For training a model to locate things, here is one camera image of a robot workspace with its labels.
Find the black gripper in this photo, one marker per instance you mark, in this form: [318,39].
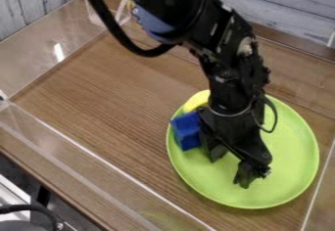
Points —
[234,133]

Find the blue T-shaped block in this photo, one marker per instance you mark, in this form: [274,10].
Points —
[186,131]

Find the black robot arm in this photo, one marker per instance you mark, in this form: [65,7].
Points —
[219,38]

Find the green round plate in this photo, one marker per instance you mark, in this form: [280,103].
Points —
[295,152]

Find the yellow banana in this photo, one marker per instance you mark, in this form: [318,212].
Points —
[198,100]

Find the clear acrylic enclosure wall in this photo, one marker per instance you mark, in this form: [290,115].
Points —
[84,121]

